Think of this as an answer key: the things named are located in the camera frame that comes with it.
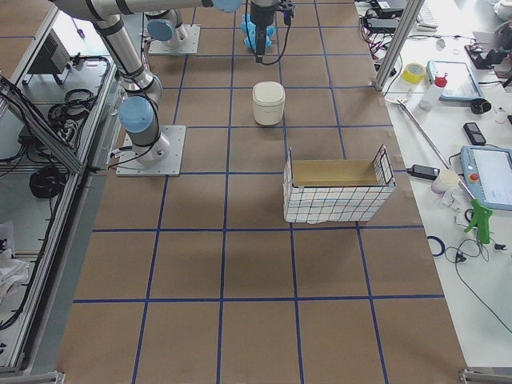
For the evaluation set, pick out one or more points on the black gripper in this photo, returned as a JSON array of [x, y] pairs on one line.
[[261, 17]]

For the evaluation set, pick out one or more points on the cream plastic trash can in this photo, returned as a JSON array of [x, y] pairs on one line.
[[268, 103]]

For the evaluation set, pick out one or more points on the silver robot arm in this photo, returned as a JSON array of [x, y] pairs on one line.
[[138, 114], [166, 26]]

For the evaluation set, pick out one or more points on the blue plush toy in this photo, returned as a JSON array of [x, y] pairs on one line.
[[249, 29]]

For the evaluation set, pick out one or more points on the yellow tape roll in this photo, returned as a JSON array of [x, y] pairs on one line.
[[413, 73]]

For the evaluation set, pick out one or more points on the checkered cardboard box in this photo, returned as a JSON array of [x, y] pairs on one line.
[[335, 190]]

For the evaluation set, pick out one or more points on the red capped white bottle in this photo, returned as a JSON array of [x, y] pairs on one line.
[[434, 93]]

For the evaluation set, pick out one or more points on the grey control box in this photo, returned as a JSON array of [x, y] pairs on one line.
[[52, 59]]

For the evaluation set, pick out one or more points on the black power adapter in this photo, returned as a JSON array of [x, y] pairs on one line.
[[423, 172]]

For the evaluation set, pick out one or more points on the black tape roll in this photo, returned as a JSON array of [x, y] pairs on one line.
[[480, 106]]

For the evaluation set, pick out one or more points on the white purple cup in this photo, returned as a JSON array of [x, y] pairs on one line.
[[446, 180]]

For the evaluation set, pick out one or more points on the black phone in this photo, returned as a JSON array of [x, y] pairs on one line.
[[474, 134]]

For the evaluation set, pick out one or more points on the teach pendant with screen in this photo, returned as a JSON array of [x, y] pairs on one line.
[[487, 174]]

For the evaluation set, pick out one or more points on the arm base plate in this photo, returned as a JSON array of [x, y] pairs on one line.
[[190, 46], [165, 157]]

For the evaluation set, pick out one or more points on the aluminium frame post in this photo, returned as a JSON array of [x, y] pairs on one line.
[[408, 18]]

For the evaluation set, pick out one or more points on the green handled grabber tool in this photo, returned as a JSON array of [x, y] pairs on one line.
[[481, 215]]

